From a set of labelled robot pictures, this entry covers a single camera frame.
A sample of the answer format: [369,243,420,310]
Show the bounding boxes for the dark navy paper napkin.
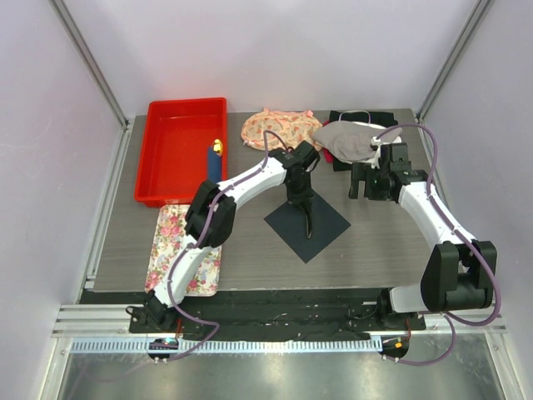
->
[264,192,351,263]

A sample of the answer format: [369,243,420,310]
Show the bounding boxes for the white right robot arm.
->
[349,138,497,329]

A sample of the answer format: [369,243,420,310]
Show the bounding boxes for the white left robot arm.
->
[143,142,320,333]

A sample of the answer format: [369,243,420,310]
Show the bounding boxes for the grey cloth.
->
[311,121,383,163]

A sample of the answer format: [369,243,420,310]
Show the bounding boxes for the black cloth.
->
[328,110,398,128]

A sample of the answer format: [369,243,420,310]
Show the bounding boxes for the orange patterned cloth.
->
[241,108,322,151]

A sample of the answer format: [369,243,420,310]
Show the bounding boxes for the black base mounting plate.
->
[80,288,426,342]

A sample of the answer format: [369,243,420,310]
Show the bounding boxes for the red plastic bin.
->
[134,97,227,208]

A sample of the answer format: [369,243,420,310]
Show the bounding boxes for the floral rectangular tray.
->
[143,203,223,298]

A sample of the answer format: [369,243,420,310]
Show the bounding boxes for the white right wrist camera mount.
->
[370,137,386,169]

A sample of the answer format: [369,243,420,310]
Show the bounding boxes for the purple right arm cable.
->
[370,122,503,367]

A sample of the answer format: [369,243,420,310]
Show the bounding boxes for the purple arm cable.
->
[370,122,503,367]
[166,129,292,362]

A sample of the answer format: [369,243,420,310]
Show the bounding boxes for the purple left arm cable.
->
[166,129,292,362]

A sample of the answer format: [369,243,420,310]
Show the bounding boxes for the white slotted cable duct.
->
[70,337,382,354]

